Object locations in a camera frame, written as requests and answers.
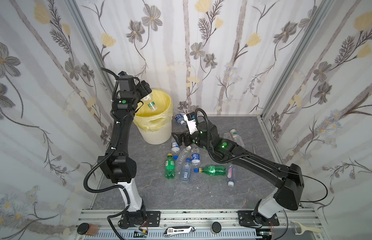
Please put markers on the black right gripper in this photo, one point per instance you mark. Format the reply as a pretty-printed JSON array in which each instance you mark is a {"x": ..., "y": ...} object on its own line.
[{"x": 186, "y": 138}]

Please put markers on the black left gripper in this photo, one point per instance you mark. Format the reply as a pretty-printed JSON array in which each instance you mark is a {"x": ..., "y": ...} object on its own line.
[{"x": 145, "y": 88}]

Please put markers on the small clear green label bottle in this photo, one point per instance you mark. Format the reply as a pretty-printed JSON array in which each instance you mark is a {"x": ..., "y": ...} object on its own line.
[{"x": 149, "y": 101}]

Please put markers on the green soda bottle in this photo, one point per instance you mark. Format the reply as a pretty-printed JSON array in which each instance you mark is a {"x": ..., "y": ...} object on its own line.
[
  {"x": 212, "y": 170},
  {"x": 170, "y": 167}
]

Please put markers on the clear bottle pink label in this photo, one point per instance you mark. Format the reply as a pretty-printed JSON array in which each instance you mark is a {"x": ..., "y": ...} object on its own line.
[{"x": 231, "y": 175}]

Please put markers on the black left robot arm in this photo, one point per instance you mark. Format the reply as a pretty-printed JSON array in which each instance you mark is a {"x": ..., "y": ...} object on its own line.
[{"x": 116, "y": 163}]

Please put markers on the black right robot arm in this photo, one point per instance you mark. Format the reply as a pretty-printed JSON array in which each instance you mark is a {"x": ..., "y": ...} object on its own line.
[{"x": 287, "y": 180}]

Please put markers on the white bin with yellow liner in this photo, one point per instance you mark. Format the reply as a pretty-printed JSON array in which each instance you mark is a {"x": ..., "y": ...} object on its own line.
[{"x": 156, "y": 127}]

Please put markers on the small blue label water bottle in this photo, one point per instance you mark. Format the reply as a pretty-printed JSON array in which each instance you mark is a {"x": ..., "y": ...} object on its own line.
[{"x": 196, "y": 158}]

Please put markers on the blue label bottle centre left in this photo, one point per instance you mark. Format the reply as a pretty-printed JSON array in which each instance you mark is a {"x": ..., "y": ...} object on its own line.
[{"x": 175, "y": 149}]

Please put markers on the clear bottle white green cap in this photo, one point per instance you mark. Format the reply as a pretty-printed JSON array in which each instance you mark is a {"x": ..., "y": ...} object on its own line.
[{"x": 236, "y": 138}]

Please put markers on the clear bottle blue cap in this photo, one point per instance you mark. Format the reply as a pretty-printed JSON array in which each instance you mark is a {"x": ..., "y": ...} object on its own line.
[{"x": 186, "y": 171}]

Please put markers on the black round knob centre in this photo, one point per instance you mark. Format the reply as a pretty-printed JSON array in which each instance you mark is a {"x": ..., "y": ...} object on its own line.
[{"x": 216, "y": 228}]

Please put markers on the black round knob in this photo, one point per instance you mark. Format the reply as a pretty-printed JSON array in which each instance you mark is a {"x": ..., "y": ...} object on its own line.
[
  {"x": 83, "y": 228},
  {"x": 216, "y": 228}
]

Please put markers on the silver adjustable wrench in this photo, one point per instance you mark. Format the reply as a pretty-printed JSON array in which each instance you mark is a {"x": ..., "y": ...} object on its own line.
[{"x": 177, "y": 230}]

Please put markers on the white peeler tool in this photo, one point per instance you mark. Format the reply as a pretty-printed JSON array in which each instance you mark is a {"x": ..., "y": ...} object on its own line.
[{"x": 299, "y": 228}]

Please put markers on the black round knob left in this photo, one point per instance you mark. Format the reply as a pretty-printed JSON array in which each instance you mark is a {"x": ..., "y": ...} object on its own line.
[{"x": 83, "y": 228}]

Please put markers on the blue label bottle by wall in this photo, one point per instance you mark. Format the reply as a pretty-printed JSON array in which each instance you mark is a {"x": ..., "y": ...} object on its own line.
[{"x": 179, "y": 118}]

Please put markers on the aluminium mounting rail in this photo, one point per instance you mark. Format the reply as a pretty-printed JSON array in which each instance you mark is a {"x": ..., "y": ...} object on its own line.
[{"x": 235, "y": 225}]

